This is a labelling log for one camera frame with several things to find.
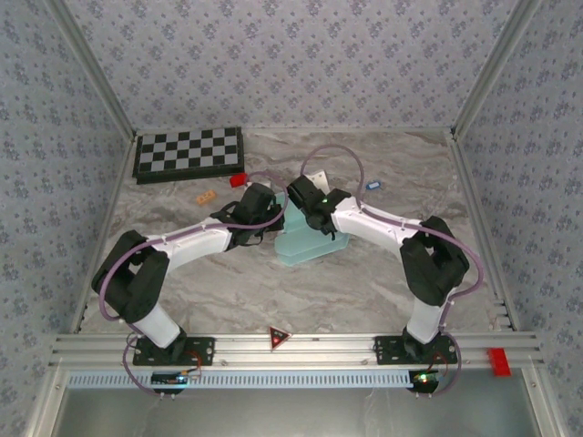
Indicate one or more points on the light blue paper box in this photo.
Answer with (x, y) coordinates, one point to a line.
(309, 249)

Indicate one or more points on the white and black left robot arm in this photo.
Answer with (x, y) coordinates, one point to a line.
(157, 325)

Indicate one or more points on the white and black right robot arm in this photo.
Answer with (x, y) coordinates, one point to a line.
(426, 318)

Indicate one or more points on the small orange block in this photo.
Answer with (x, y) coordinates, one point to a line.
(206, 197)

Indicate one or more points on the small red block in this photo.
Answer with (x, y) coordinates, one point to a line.
(238, 180)

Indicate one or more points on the small blue tag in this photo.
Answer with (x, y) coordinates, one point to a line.
(373, 185)

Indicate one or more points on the black and grey checkerboard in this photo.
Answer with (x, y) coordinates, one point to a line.
(187, 152)

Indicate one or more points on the red triangle sign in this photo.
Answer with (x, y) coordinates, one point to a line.
(279, 338)

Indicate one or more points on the grey metal panel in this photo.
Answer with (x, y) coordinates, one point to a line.
(291, 414)

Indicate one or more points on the large red block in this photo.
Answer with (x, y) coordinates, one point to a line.
(499, 362)

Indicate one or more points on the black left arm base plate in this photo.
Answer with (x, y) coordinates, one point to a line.
(202, 350)

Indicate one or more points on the long aluminium cross rail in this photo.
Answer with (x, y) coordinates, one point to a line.
(319, 351)

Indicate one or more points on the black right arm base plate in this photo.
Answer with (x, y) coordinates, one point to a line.
(387, 350)

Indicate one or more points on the aluminium frame post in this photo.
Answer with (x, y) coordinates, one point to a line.
(94, 68)
(494, 68)

